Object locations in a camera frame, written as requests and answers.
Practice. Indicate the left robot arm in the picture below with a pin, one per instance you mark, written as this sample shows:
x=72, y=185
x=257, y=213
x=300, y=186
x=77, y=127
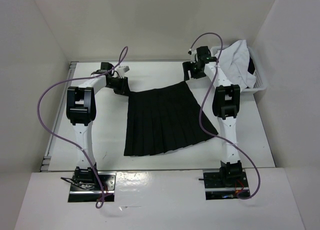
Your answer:
x=81, y=111

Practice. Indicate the black garment in basket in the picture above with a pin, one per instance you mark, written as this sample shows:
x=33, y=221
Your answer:
x=251, y=66

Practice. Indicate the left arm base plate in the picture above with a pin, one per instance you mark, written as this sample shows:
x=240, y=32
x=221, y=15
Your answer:
x=83, y=191

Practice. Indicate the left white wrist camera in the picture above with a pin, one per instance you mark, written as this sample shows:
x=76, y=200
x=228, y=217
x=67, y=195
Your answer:
x=122, y=70

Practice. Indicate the white skirt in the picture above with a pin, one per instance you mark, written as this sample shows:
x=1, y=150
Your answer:
x=234, y=62

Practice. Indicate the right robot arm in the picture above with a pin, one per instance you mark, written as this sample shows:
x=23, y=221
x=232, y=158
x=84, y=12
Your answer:
x=225, y=107

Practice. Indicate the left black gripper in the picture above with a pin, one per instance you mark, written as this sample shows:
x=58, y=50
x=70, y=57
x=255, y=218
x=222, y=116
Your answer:
x=124, y=89

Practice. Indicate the white plastic basket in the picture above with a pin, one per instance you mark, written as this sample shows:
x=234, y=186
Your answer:
x=260, y=82

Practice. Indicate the black pleated skirt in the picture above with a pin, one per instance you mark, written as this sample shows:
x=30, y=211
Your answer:
x=164, y=119

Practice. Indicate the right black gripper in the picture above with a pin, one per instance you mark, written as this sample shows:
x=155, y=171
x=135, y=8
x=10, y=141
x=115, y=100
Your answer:
x=187, y=66

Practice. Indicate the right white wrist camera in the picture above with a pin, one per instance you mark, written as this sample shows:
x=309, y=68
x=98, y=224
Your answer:
x=192, y=52

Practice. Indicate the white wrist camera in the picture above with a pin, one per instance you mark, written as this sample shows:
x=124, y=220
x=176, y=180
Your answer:
x=122, y=70
x=192, y=52

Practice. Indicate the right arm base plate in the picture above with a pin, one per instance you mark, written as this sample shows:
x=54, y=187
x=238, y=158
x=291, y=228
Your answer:
x=215, y=189

